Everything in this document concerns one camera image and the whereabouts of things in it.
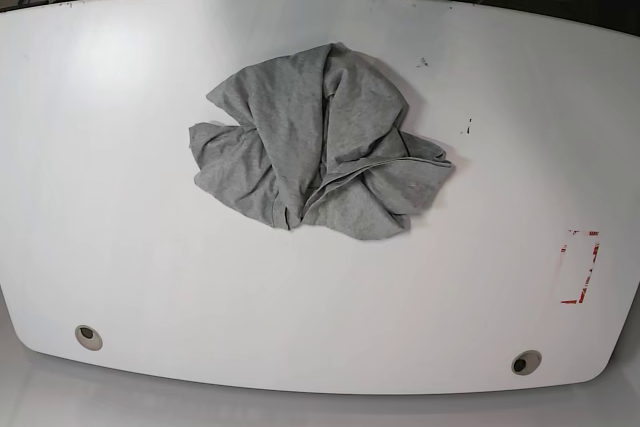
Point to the grey t-shirt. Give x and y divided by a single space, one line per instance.
316 139

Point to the red tape rectangle marking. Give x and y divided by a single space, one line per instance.
578 258

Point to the right table grommet hole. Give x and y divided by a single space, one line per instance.
526 363

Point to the table grommet hole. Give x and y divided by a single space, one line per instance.
88 338
526 363

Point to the left table grommet hole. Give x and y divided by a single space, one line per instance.
88 338

